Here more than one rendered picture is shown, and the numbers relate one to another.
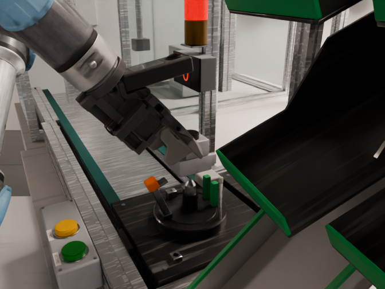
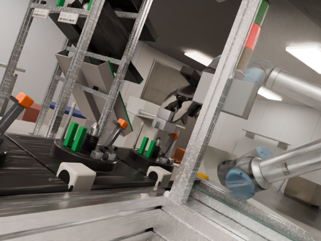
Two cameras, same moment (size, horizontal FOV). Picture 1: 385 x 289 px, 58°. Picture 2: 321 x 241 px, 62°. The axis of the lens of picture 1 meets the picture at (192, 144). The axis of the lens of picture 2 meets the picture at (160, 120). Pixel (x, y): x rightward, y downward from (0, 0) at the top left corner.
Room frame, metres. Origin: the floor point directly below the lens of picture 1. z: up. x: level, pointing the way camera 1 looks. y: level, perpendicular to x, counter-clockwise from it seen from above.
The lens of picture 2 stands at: (1.24, -0.37, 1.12)
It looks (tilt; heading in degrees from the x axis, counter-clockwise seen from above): 2 degrees down; 153
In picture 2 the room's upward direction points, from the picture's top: 20 degrees clockwise
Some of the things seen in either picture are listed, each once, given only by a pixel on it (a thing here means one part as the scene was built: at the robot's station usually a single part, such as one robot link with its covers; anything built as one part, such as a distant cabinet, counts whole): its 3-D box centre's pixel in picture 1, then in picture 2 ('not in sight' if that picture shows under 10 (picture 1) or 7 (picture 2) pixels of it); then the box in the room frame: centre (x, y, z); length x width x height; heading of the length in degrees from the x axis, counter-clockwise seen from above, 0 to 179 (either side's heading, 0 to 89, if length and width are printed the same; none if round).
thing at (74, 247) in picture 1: (74, 252); not in sight; (0.46, 0.20, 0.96); 0.04 x 0.04 x 0.02
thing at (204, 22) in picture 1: (196, 31); not in sight; (0.77, -0.01, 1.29); 0.05 x 0.05 x 0.05
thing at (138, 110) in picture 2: not in sight; (135, 127); (-3.96, 1.84, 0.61); 2.58 x 0.66 x 1.22; 4
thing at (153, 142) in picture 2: (206, 187); (151, 148); (0.58, -0.03, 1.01); 0.01 x 0.01 x 0.05; 29
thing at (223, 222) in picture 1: (190, 212); (151, 159); (0.55, 0.00, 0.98); 0.14 x 0.14 x 0.02
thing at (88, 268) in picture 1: (69, 242); not in sight; (0.52, 0.23, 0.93); 0.21 x 0.07 x 0.06; 29
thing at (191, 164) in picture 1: (195, 149); (165, 117); (0.55, -0.01, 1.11); 0.08 x 0.04 x 0.07; 119
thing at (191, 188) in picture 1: (190, 186); (158, 141); (0.55, 0.00, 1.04); 0.02 x 0.02 x 0.03
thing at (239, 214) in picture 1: (190, 220); (149, 165); (0.55, 0.00, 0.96); 0.24 x 0.24 x 0.02; 29
